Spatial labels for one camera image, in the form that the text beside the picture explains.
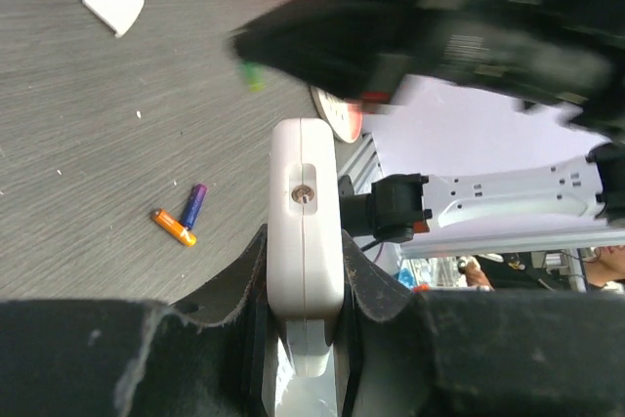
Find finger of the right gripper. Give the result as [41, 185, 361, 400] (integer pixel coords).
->
[231, 0, 429, 104]

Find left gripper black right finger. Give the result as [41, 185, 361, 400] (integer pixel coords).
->
[339, 236, 624, 416]

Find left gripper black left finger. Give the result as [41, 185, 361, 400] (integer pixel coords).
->
[1, 229, 269, 416]

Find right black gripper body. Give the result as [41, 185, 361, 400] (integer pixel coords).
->
[390, 0, 624, 139]

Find white remote control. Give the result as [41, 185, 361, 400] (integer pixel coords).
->
[261, 117, 346, 417]

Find white battery cover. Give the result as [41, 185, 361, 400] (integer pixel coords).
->
[82, 0, 145, 38]

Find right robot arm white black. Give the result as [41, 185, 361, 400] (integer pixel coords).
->
[232, 0, 624, 242]

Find pink rimmed plate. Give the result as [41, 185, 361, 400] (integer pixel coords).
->
[311, 87, 363, 144]

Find person behind the table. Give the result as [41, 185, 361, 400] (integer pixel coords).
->
[458, 245, 624, 292]

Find green battery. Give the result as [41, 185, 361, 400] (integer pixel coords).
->
[241, 62, 264, 92]

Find orange battery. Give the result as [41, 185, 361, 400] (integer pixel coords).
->
[150, 209, 196, 247]

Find purple battery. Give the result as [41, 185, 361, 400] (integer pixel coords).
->
[179, 184, 208, 230]

